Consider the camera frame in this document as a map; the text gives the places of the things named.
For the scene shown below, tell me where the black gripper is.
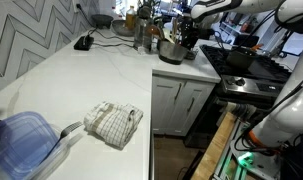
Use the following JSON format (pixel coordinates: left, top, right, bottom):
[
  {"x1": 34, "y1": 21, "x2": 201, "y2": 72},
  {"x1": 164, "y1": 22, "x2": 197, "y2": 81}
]
[{"x1": 178, "y1": 14, "x2": 211, "y2": 48}]

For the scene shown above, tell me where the metal utensil holder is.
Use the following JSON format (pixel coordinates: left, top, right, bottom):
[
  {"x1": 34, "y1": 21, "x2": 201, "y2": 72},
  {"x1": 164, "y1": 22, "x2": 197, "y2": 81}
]
[{"x1": 157, "y1": 39, "x2": 189, "y2": 66}]

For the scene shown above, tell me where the glass electric kettle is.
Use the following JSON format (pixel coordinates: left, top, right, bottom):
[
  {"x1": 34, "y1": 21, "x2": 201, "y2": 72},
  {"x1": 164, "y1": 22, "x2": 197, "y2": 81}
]
[{"x1": 133, "y1": 6, "x2": 155, "y2": 54}]

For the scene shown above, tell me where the steel stove knob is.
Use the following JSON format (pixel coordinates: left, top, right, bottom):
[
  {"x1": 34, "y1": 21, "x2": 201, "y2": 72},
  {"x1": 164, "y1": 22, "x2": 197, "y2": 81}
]
[
  {"x1": 225, "y1": 76, "x2": 237, "y2": 86},
  {"x1": 235, "y1": 77, "x2": 247, "y2": 87}
]

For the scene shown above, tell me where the steel gas stove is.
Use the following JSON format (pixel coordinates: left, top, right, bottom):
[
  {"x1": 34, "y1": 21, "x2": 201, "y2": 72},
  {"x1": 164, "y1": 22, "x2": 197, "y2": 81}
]
[{"x1": 199, "y1": 44, "x2": 292, "y2": 109}]

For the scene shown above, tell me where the yellow oil bottle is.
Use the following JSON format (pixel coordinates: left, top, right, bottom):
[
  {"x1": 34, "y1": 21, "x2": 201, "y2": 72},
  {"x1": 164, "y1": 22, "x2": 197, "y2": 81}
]
[{"x1": 125, "y1": 5, "x2": 139, "y2": 30}]

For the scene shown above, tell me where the clear glass bowl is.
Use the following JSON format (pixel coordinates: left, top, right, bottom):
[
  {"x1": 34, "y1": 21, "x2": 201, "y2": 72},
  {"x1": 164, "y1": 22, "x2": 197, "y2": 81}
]
[{"x1": 111, "y1": 19, "x2": 135, "y2": 37}]

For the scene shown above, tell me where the white kitchen cabinet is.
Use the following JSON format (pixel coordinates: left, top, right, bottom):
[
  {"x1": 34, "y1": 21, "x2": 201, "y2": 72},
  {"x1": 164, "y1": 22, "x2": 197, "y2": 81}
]
[{"x1": 151, "y1": 73, "x2": 216, "y2": 138}]

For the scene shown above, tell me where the striped hanging cloth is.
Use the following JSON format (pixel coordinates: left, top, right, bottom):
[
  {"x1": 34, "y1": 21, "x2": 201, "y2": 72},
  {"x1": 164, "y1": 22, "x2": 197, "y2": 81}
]
[{"x1": 224, "y1": 101, "x2": 259, "y2": 121}]

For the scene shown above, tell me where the black stone bowl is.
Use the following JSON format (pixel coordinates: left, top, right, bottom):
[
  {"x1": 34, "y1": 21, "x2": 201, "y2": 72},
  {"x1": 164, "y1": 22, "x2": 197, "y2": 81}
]
[{"x1": 90, "y1": 13, "x2": 115, "y2": 29}]

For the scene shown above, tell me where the black charger box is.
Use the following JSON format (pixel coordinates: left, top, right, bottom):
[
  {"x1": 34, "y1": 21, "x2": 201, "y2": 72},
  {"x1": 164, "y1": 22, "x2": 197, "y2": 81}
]
[{"x1": 73, "y1": 34, "x2": 95, "y2": 52}]

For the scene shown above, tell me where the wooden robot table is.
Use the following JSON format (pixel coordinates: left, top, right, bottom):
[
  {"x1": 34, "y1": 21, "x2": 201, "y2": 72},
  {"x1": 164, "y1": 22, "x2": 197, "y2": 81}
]
[{"x1": 190, "y1": 112, "x2": 239, "y2": 180}]

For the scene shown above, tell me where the checkered dish towel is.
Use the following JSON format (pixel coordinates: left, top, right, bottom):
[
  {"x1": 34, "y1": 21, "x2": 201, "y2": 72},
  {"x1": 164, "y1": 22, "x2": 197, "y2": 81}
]
[{"x1": 83, "y1": 101, "x2": 145, "y2": 150}]

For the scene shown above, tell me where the metal fork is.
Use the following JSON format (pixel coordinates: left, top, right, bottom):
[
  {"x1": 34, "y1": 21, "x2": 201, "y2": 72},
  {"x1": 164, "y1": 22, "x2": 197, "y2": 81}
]
[{"x1": 45, "y1": 120, "x2": 84, "y2": 160}]

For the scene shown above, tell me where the blue plastic container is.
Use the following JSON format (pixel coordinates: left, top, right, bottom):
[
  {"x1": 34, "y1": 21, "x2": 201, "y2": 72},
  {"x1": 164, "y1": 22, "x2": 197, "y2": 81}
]
[{"x1": 0, "y1": 111, "x2": 72, "y2": 180}]

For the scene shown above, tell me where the large pot orange handle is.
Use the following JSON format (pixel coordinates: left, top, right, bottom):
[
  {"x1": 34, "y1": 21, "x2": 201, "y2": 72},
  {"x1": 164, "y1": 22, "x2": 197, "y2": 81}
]
[{"x1": 226, "y1": 45, "x2": 264, "y2": 70}]

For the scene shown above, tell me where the brass cabinet handle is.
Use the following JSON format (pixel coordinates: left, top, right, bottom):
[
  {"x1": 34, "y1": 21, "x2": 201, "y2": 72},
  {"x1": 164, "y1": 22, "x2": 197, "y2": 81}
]
[
  {"x1": 187, "y1": 96, "x2": 196, "y2": 113},
  {"x1": 174, "y1": 82, "x2": 184, "y2": 101}
]

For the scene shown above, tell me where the black power cable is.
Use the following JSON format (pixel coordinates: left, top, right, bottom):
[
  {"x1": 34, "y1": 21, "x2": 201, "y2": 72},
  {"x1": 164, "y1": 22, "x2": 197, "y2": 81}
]
[{"x1": 77, "y1": 4, "x2": 99, "y2": 34}]

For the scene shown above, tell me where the white wall outlet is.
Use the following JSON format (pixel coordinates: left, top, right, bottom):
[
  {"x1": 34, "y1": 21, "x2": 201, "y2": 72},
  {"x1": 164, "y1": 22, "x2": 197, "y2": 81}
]
[{"x1": 72, "y1": 1, "x2": 83, "y2": 14}]

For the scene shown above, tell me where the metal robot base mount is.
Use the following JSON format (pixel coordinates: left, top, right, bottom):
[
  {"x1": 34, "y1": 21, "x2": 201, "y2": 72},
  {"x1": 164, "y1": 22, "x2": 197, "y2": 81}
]
[{"x1": 213, "y1": 116, "x2": 285, "y2": 180}]

